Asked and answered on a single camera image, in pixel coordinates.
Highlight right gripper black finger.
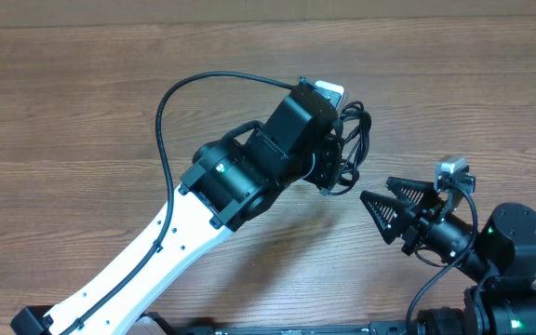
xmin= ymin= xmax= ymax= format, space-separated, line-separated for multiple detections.
xmin=386 ymin=177 xmax=438 ymax=205
xmin=360 ymin=191 xmax=412 ymax=245

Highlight black USB-A cable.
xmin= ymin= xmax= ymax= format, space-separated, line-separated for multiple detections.
xmin=323 ymin=100 xmax=372 ymax=196

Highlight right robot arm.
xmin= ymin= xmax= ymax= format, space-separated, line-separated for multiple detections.
xmin=360 ymin=173 xmax=536 ymax=334

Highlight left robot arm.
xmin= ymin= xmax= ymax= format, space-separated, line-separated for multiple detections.
xmin=10 ymin=81 xmax=345 ymax=334

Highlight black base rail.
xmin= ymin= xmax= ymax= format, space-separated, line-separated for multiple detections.
xmin=155 ymin=319 xmax=422 ymax=335

